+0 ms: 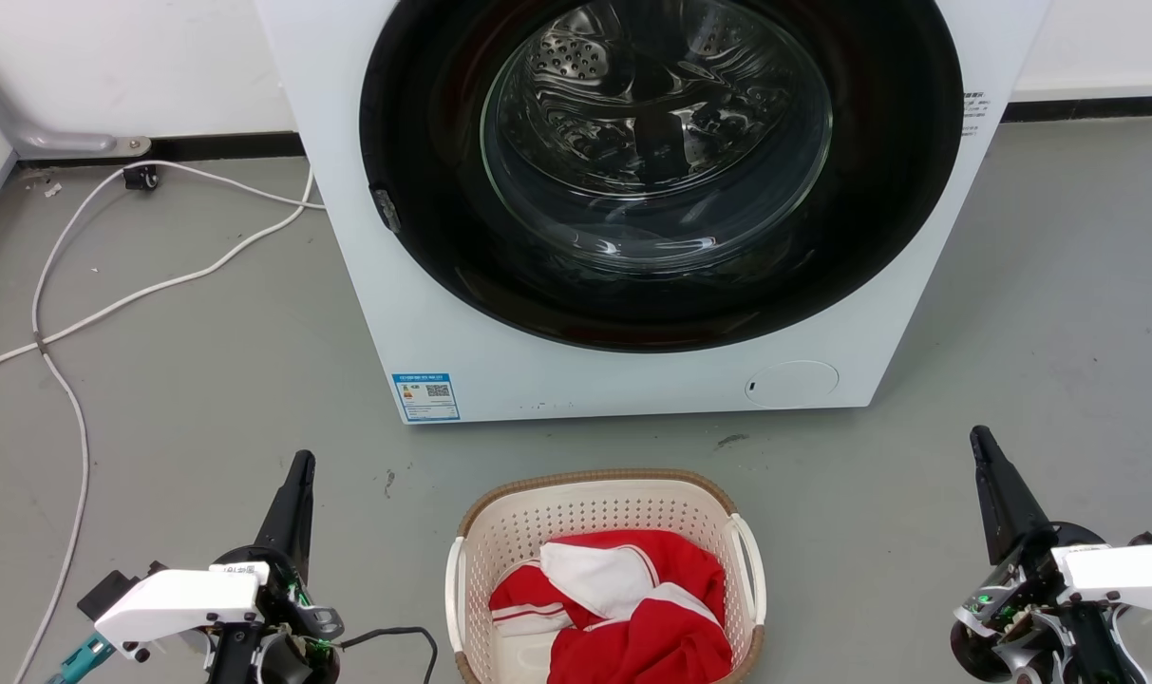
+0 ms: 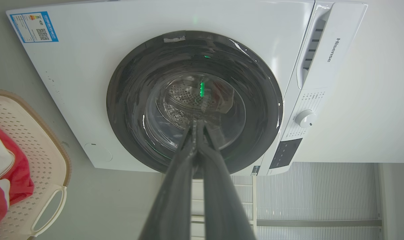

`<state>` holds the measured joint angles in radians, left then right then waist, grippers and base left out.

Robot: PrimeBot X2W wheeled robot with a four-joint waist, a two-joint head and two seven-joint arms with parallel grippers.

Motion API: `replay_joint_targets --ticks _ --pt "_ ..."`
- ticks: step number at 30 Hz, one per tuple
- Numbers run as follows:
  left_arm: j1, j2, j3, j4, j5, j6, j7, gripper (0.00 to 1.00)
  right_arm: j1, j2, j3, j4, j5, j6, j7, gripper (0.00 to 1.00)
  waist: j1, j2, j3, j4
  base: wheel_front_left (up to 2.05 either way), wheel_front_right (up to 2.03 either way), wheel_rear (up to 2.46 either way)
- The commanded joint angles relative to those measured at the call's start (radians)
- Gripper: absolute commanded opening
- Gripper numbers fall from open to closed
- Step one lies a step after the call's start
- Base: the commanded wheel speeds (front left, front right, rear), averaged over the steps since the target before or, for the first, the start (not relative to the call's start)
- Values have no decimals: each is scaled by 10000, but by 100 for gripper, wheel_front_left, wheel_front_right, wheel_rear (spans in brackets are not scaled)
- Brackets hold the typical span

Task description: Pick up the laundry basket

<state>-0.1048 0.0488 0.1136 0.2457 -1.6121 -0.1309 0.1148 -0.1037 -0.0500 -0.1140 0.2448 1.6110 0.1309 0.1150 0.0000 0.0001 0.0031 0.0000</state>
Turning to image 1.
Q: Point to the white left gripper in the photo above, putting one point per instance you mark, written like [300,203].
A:
[181,598]

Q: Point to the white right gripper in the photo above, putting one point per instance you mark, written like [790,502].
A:
[1107,575]

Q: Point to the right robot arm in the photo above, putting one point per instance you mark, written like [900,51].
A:
[1093,655]

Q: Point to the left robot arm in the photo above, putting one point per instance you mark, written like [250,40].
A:
[238,665]

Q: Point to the white plastic laundry basket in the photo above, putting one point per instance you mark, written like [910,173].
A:
[585,513]

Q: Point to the blue energy label sticker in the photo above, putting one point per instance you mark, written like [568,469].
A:
[425,397]

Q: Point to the white front-load washing machine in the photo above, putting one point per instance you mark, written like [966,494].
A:
[443,332]

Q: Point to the round white filter cover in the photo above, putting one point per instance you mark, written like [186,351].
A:
[792,385]

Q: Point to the teal connector piece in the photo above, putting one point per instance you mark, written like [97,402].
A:
[80,660]

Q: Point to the black round glass washer door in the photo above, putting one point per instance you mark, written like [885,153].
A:
[424,190]

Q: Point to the red and white garment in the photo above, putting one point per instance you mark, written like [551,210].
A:
[670,646]

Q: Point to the small printed text sticker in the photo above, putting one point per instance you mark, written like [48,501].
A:
[972,114]

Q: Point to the grey pipe with floor bracket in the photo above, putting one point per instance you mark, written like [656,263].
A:
[63,142]

